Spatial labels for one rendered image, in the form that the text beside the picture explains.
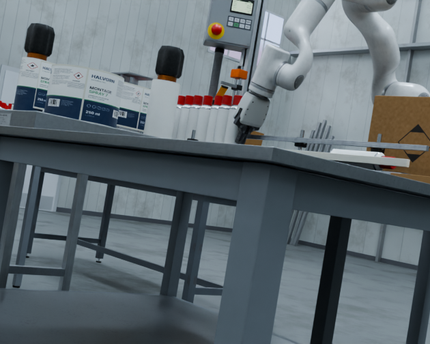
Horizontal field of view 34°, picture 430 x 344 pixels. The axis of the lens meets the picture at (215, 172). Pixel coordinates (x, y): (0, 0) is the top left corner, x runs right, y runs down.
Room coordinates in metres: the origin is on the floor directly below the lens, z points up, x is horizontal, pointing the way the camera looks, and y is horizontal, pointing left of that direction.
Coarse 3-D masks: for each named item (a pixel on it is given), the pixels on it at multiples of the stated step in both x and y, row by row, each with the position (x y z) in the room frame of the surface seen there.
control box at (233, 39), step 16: (224, 0) 2.48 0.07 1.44; (256, 0) 2.49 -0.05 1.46; (208, 16) 2.49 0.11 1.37; (224, 16) 2.48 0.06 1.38; (240, 16) 2.49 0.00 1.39; (208, 32) 2.48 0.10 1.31; (224, 32) 2.48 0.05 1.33; (240, 32) 2.49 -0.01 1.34; (224, 48) 2.57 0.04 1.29; (240, 48) 2.52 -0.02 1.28
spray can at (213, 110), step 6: (216, 96) 2.39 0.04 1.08; (222, 96) 2.39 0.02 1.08; (216, 102) 2.39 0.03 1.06; (210, 108) 2.40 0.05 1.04; (216, 108) 2.37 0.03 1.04; (210, 114) 2.39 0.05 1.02; (216, 114) 2.38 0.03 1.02; (210, 120) 2.38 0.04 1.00; (210, 126) 2.38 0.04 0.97; (210, 132) 2.38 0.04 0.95; (210, 138) 2.38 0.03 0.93
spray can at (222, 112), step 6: (228, 96) 2.34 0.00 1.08; (222, 102) 2.35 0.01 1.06; (228, 102) 2.34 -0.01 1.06; (222, 108) 2.33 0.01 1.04; (228, 108) 2.33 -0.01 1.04; (222, 114) 2.33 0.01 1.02; (216, 120) 2.35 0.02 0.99; (222, 120) 2.33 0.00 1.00; (216, 126) 2.34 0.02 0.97; (222, 126) 2.33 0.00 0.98; (216, 132) 2.34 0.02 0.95; (222, 132) 2.33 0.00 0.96; (216, 138) 2.33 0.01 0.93; (222, 138) 2.33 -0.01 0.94
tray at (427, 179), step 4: (400, 176) 1.64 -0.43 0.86; (404, 176) 1.63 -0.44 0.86; (408, 176) 1.63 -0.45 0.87; (412, 176) 1.62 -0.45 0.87; (416, 176) 1.61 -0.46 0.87; (420, 176) 1.60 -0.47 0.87; (424, 176) 1.59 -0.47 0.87; (428, 176) 1.59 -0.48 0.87; (416, 180) 1.61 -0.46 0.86; (420, 180) 1.60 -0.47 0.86; (424, 180) 1.59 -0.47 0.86; (428, 180) 1.58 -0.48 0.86
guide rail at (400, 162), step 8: (304, 152) 2.00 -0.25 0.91; (312, 152) 1.98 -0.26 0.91; (320, 152) 1.96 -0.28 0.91; (336, 160) 1.91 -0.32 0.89; (344, 160) 1.89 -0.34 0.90; (352, 160) 1.87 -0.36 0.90; (360, 160) 1.85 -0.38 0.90; (368, 160) 1.83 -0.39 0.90; (376, 160) 1.81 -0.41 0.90; (384, 160) 1.79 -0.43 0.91; (392, 160) 1.77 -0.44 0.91; (400, 160) 1.75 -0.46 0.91; (408, 160) 1.74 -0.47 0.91
